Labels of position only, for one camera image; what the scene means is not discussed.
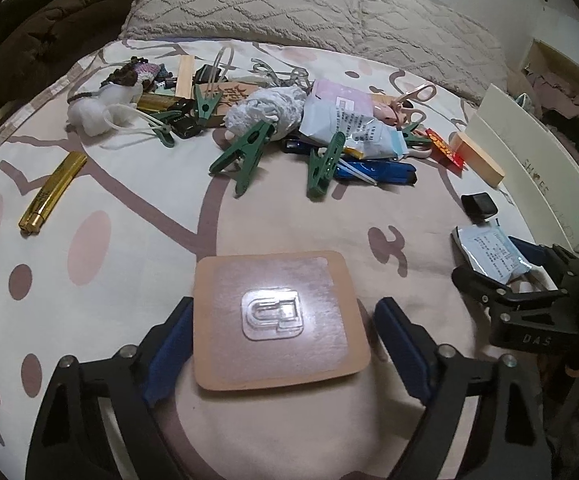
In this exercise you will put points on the small black box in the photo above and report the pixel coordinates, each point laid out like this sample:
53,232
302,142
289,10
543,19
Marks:
479,206

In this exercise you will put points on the pink clothing pile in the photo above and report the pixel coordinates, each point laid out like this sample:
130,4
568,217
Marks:
564,90

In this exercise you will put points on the small white blue packet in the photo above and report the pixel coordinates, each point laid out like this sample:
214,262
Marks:
492,252

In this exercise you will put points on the white closet shelf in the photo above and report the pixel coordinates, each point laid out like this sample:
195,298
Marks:
559,55

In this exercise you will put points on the dark crochet piece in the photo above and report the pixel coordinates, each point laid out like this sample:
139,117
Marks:
134,75

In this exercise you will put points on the white plush toy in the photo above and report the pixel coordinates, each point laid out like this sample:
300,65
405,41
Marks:
94,112

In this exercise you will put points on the patterned face mask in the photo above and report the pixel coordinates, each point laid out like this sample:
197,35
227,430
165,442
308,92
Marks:
528,104

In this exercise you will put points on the clear plastic loop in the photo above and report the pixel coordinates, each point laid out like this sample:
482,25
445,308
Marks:
222,67

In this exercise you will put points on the crumpled white tissue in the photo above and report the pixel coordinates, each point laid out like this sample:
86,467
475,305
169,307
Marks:
264,110

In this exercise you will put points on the cartoon printed bed sheet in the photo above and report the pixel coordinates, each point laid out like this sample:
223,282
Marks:
134,260

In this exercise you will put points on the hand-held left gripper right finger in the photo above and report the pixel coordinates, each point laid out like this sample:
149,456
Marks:
404,350

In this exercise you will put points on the dark blue plastic bar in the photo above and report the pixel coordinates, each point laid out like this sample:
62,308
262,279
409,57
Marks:
295,146

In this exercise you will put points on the lavender packet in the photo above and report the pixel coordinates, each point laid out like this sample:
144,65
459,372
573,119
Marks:
339,92

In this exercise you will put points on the olive metal bar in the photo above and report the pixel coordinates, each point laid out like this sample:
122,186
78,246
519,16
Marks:
157,102

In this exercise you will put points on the beige knitted pillow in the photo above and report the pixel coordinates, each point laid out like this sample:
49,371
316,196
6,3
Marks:
239,0
419,35

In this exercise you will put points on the light wooden stick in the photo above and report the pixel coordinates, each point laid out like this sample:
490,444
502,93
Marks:
185,77

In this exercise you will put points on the white mask packet blue edge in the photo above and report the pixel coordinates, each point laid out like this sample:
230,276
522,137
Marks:
354,130

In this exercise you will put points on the engraved wooden plaque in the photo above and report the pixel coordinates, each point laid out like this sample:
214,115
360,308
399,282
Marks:
234,97

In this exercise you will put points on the gold metal tube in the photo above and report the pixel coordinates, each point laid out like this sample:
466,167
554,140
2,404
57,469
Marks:
52,195

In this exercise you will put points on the red printed packet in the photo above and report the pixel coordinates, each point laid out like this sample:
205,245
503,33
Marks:
447,150

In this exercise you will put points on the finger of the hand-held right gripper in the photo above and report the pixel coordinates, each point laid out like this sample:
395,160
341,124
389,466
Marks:
532,252
489,290

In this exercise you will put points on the black binder clip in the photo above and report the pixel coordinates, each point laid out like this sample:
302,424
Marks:
187,122

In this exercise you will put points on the oval wooden block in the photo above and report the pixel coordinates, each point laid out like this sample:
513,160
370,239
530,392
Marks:
477,160

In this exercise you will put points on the pink square hook pad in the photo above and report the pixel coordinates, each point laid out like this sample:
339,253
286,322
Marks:
219,335

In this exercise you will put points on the brown folded blanket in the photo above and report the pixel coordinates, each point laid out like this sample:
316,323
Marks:
54,40

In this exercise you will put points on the rose gold scissors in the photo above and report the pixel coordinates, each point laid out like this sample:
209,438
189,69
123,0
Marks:
404,105

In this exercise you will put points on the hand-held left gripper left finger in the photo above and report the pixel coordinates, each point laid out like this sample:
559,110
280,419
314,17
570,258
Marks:
167,355

